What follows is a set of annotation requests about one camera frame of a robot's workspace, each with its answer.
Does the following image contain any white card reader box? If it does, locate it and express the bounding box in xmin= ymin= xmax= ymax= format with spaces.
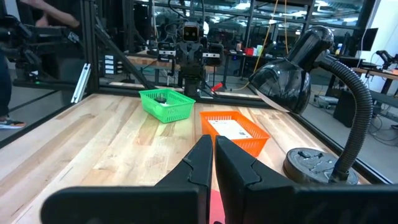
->
xmin=207 ymin=119 xmax=253 ymax=141

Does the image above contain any silver aluminium extrusion bar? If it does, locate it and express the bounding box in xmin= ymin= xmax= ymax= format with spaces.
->
xmin=70 ymin=63 xmax=92 ymax=104

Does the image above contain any person's leg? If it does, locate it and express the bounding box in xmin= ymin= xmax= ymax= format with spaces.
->
xmin=0 ymin=51 xmax=13 ymax=118

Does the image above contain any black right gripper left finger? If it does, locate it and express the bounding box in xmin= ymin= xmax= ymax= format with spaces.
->
xmin=154 ymin=134 xmax=214 ymax=224

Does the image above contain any green plastic basket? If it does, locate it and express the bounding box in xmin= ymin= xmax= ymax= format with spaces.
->
xmin=138 ymin=88 xmax=197 ymax=124

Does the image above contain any yellow hanging cable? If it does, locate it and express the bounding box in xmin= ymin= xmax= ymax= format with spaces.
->
xmin=238 ymin=0 xmax=289 ymax=91

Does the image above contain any person's shoe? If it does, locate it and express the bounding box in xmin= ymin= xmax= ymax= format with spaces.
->
xmin=0 ymin=115 xmax=27 ymax=130

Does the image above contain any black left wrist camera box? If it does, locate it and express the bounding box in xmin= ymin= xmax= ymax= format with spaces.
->
xmin=181 ymin=21 xmax=200 ymax=44

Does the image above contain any orange plastic basket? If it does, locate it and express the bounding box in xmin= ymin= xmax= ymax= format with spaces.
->
xmin=199 ymin=110 xmax=271 ymax=158

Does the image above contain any black gooseneck desk lamp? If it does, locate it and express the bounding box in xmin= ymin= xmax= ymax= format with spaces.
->
xmin=248 ymin=26 xmax=374 ymax=185

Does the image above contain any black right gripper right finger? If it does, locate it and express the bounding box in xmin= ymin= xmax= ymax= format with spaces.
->
xmin=215 ymin=135 xmax=295 ymax=224

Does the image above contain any pink plastic bin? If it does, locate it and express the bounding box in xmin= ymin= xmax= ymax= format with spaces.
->
xmin=208 ymin=189 xmax=226 ymax=224

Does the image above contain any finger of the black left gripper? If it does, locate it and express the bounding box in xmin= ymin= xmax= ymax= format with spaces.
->
xmin=192 ymin=42 xmax=203 ymax=68
xmin=180 ymin=42 xmax=193 ymax=68

